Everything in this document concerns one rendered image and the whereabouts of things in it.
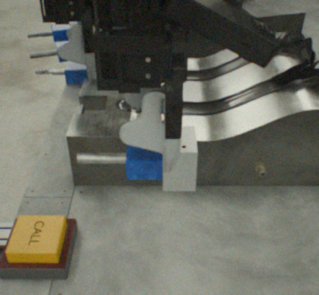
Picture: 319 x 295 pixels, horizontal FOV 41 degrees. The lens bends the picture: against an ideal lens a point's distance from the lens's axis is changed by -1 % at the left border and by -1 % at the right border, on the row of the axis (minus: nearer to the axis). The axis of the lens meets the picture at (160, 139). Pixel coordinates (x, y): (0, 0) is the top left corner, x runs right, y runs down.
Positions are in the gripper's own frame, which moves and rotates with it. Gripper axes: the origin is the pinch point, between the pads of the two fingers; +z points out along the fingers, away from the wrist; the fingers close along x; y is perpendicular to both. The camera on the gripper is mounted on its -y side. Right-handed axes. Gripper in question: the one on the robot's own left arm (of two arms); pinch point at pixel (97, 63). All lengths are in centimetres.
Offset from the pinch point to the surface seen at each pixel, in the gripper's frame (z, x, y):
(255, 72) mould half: -1.3, 5.5, -25.8
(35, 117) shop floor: 91, -123, 55
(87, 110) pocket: 4.1, 8.4, 0.8
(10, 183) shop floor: 91, -71, 54
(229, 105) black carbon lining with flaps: 1.5, 10.8, -21.3
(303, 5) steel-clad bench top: 10, -62, -54
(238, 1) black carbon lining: 0.2, -33.6, -29.0
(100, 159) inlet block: -3.0, 29.6, -4.2
